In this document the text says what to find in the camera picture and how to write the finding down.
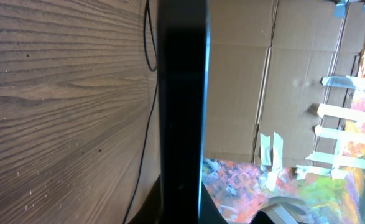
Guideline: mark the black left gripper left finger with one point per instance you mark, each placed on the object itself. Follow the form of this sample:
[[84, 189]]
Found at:
[[151, 210]]

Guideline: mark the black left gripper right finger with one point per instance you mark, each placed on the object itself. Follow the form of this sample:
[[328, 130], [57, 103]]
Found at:
[[209, 214]]

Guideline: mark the blue Samsung Galaxy phone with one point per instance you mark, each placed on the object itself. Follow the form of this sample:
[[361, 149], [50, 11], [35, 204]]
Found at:
[[182, 33]]

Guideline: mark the cardboard box with tape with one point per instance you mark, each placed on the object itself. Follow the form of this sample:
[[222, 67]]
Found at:
[[279, 76]]

